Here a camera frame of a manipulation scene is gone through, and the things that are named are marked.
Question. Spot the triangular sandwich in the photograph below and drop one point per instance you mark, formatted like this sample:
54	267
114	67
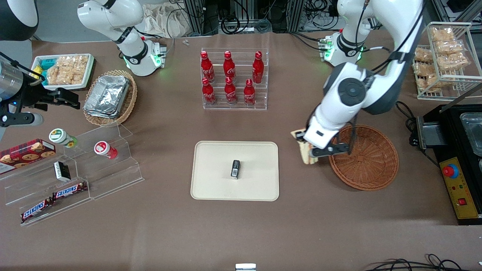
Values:
305	154

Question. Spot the black heating appliance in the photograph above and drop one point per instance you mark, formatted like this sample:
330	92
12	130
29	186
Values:
452	128

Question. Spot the clear rice cracker packet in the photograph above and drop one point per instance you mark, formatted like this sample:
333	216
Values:
67	69
81	66
54	74

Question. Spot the light oval wicker basket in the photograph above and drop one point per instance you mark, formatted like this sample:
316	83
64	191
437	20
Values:
130	98

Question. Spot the yellow control panel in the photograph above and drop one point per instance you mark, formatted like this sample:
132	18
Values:
459	192

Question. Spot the white cloth bag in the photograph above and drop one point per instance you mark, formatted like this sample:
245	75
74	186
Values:
165	20

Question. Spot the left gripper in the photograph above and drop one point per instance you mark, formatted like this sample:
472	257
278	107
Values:
299	136

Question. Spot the cream plastic serving tray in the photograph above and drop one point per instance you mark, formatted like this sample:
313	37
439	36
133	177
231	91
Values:
214	169

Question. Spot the brown round wicker basket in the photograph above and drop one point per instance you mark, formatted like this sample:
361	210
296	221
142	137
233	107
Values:
367	162

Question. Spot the red emergency stop button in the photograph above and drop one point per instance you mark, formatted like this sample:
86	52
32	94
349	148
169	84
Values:
450	171

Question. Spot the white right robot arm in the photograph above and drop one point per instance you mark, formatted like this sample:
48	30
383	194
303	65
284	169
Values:
131	49

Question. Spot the bagged fried snack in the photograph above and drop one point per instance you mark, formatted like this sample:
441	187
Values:
423	54
422	69
429	82
450	47
442	34
453	60

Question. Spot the white rectangular snack container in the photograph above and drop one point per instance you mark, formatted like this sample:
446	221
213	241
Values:
64	87

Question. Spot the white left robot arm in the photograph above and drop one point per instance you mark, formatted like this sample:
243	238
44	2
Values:
352	90

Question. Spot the metal pan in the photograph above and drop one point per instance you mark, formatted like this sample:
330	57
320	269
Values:
473	131

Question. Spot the green sunflower lidded cup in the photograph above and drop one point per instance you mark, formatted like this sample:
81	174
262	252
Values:
62	137

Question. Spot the aluminium frame post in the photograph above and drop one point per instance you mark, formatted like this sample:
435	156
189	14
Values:
196	17
295	15

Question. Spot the yellow snack packet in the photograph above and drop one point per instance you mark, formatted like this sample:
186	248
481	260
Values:
36	71

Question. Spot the clear acrylic tiered shelf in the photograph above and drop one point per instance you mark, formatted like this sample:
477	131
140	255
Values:
113	177

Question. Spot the white device at table edge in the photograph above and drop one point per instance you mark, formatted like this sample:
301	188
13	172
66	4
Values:
245	267

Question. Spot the red cola bottle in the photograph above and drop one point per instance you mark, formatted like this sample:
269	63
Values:
208	92
258	66
229	64
230	91
249	93
206	66

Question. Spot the red lidded yogurt cup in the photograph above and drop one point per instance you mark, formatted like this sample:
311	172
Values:
105	149

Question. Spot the small black snack box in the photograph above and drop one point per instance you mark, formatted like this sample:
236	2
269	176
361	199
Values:
62	171
235	168

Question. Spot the stack of foil trays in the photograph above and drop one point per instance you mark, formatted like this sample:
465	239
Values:
107	96

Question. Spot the teal snack packet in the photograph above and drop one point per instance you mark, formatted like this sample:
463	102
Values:
47	63

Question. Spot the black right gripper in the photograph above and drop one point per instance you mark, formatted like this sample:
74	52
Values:
31	97

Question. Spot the clear acrylic bottle rack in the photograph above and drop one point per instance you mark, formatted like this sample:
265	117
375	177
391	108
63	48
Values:
237	107

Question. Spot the Snickers chocolate bar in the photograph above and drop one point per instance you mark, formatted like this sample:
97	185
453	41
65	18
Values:
69	191
35	209

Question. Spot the red tartan cookie box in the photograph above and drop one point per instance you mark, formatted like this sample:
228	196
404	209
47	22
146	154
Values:
26	154

